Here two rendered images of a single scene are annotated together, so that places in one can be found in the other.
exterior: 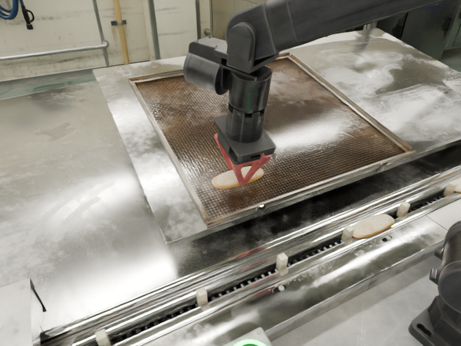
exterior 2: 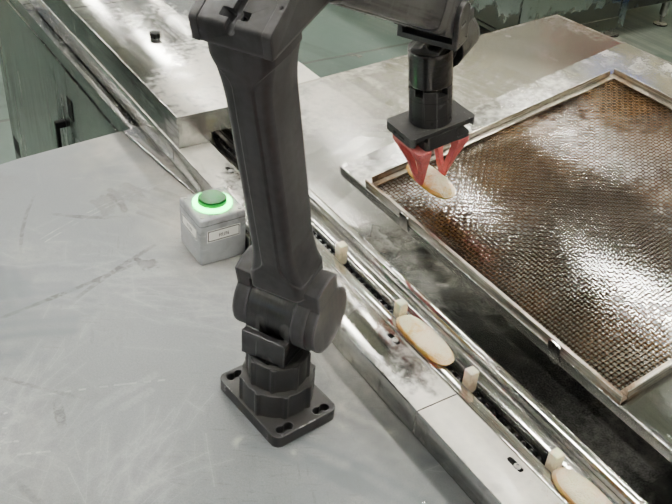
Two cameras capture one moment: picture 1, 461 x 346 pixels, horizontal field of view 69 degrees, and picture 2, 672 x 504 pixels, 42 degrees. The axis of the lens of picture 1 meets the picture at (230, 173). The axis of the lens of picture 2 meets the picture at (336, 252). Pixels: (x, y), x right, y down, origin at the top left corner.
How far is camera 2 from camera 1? 1.10 m
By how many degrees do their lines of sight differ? 65
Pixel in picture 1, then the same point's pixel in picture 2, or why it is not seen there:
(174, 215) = (377, 163)
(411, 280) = (349, 383)
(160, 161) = not seen: hidden behind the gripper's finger
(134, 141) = (485, 111)
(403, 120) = not seen: outside the picture
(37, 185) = not seen: hidden behind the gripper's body
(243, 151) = (394, 120)
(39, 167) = (477, 100)
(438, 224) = (438, 402)
